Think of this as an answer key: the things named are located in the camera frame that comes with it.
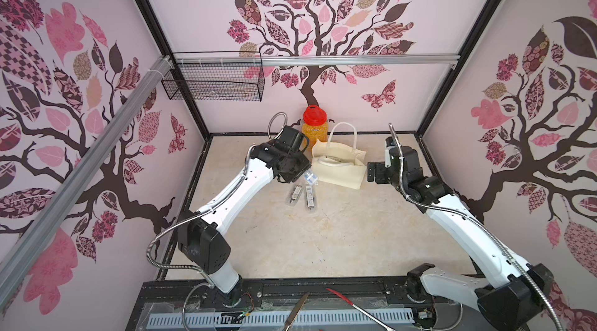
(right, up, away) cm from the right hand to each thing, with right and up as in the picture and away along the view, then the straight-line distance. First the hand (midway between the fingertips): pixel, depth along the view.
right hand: (381, 162), depth 78 cm
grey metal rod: (-29, -46, -7) cm, 55 cm away
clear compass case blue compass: (-24, -6, +1) cm, 25 cm away
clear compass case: (-31, -15, +17) cm, 39 cm away
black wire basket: (-75, +41, +44) cm, 96 cm away
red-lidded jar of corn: (-22, +16, +29) cm, 39 cm away
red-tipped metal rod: (-9, -46, -8) cm, 47 cm away
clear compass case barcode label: (-24, -15, +17) cm, 33 cm away
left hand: (-26, -3, +1) cm, 26 cm away
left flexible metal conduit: (-50, -28, -23) cm, 62 cm away
